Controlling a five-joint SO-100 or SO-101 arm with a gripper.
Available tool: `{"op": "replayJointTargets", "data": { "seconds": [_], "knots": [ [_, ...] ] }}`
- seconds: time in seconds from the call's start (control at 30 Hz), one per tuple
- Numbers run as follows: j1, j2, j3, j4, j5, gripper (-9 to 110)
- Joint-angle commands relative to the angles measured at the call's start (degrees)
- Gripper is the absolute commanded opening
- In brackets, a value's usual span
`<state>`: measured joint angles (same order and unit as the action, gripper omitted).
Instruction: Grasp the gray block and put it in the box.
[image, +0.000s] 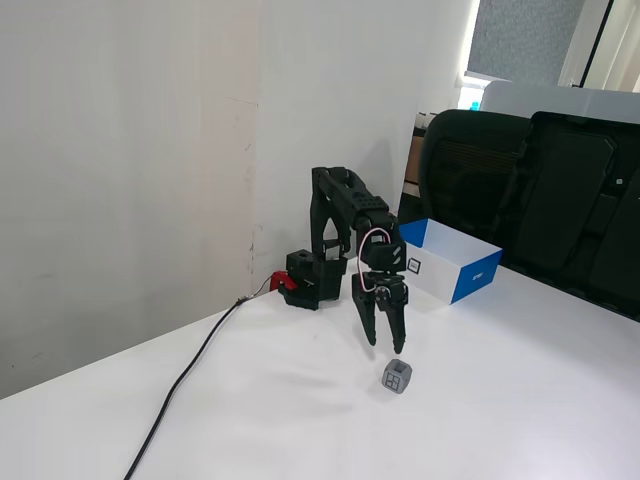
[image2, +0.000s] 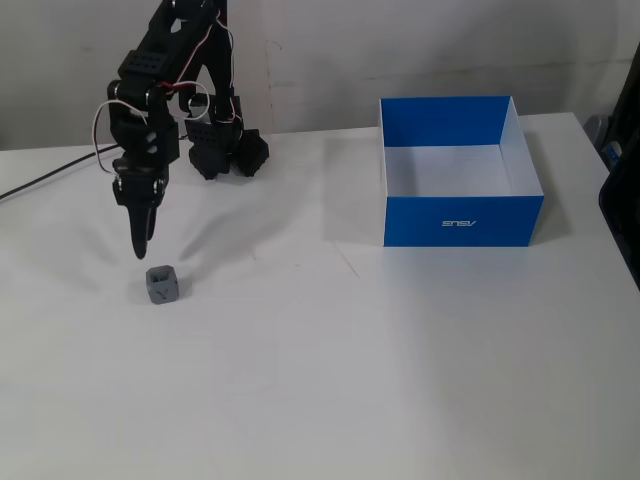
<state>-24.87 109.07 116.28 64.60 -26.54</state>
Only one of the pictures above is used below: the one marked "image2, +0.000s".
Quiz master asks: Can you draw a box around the black power cable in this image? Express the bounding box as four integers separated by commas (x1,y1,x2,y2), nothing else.
0,144,121,202

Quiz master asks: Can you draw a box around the white and red servo wire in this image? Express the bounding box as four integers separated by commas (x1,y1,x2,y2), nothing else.
92,14,241,174

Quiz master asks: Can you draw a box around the blue and white cardboard box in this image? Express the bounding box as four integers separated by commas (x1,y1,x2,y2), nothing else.
378,94,545,249

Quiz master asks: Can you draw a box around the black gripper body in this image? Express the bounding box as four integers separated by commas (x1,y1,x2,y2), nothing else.
109,116,181,208

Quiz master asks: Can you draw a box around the gray and blue object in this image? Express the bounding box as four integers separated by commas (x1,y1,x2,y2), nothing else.
583,113,625,176

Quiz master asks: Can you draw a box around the gray block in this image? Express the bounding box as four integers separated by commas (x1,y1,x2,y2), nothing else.
145,264,180,305

